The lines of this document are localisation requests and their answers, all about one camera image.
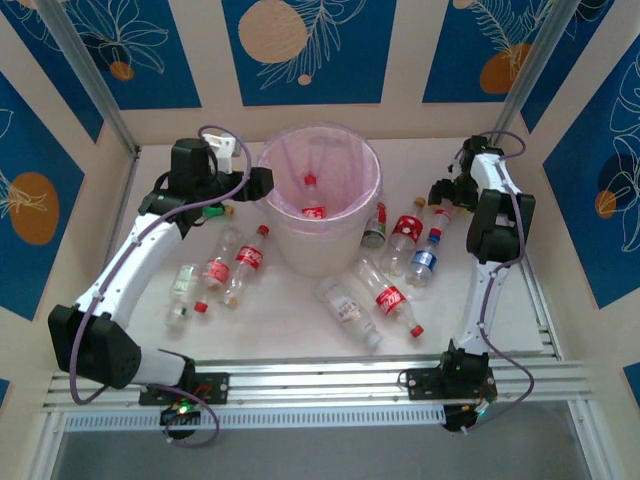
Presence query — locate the clear bottle red white label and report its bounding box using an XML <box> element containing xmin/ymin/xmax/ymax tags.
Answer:
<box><xmin>428</xmin><ymin>205</ymin><xmax>455</xmax><ymax>237</ymax></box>

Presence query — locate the red label bottle yellow cap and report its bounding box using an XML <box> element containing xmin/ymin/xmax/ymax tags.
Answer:
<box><xmin>379</xmin><ymin>197</ymin><xmax>427</xmax><ymax>279</ymax></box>

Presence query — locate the clear bottle blue label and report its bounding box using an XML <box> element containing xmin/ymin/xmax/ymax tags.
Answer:
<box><xmin>403</xmin><ymin>234</ymin><xmax>442</xmax><ymax>289</ymax></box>

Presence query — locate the bottle green white label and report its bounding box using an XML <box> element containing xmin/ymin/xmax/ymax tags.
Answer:
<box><xmin>360</xmin><ymin>201</ymin><xmax>390</xmax><ymax>250</ymax></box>

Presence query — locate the cola bottle red cap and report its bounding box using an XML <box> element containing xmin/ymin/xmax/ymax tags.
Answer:
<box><xmin>222</xmin><ymin>223</ymin><xmax>271</xmax><ymax>309</ymax></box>
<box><xmin>355</xmin><ymin>257</ymin><xmax>426</xmax><ymax>341</ymax></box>
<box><xmin>299</xmin><ymin>172</ymin><xmax>329</xmax><ymax>221</ymax></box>
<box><xmin>193</xmin><ymin>225</ymin><xmax>242</xmax><ymax>315</ymax></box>

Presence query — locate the clear bottle green label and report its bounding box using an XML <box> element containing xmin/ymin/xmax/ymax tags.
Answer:
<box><xmin>164</xmin><ymin>262</ymin><xmax>200</xmax><ymax>332</ymax></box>

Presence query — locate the milky white bottle printed label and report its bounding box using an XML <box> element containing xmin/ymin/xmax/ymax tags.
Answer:
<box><xmin>314</xmin><ymin>277</ymin><xmax>385</xmax><ymax>349</ymax></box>

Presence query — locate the white plastic bin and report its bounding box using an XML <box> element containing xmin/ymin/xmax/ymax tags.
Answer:
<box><xmin>257</xmin><ymin>124</ymin><xmax>384</xmax><ymax>279</ymax></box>

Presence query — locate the right control board green light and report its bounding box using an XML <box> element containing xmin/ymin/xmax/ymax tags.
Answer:
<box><xmin>441</xmin><ymin>403</ymin><xmax>490</xmax><ymax>435</ymax></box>

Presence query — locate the control board green light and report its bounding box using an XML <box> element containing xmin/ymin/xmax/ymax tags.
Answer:
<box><xmin>158</xmin><ymin>402</ymin><xmax>204</xmax><ymax>427</ymax></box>
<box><xmin>441</xmin><ymin>403</ymin><xmax>490</xmax><ymax>435</ymax></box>

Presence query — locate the left control board green light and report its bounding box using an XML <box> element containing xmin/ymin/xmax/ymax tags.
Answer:
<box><xmin>158</xmin><ymin>402</ymin><xmax>204</xmax><ymax>427</ymax></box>

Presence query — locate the aluminium side rail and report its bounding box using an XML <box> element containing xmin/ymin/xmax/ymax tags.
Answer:
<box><xmin>517</xmin><ymin>257</ymin><xmax>564</xmax><ymax>360</ymax></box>
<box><xmin>102</xmin><ymin>149</ymin><xmax>144</xmax><ymax>261</ymax></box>

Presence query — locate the aluminium corner post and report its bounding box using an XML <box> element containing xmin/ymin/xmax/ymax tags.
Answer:
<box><xmin>35</xmin><ymin>0</ymin><xmax>143</xmax><ymax>159</ymax></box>
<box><xmin>488</xmin><ymin>0</ymin><xmax>584</xmax><ymax>149</ymax></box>

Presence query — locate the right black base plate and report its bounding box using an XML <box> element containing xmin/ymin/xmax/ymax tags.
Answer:
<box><xmin>404</xmin><ymin>367</ymin><xmax>499</xmax><ymax>404</ymax></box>

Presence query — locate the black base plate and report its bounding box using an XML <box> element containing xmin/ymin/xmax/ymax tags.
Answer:
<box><xmin>404</xmin><ymin>367</ymin><xmax>499</xmax><ymax>404</ymax></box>
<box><xmin>138</xmin><ymin>372</ymin><xmax>231</xmax><ymax>406</ymax></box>

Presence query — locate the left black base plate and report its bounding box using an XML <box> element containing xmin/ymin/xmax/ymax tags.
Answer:
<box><xmin>138</xmin><ymin>372</ymin><xmax>231</xmax><ymax>406</ymax></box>

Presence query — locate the aluminium rail frame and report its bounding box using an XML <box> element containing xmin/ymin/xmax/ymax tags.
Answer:
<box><xmin>42</xmin><ymin>355</ymin><xmax>594</xmax><ymax>414</ymax></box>

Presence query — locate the white slotted cable duct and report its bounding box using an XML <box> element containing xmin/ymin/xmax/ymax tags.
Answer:
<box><xmin>63</xmin><ymin>404</ymin><xmax>447</xmax><ymax>433</ymax></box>

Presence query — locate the left arm's purple cable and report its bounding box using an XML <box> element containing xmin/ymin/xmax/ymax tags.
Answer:
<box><xmin>68</xmin><ymin>123</ymin><xmax>251</xmax><ymax>449</ymax></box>

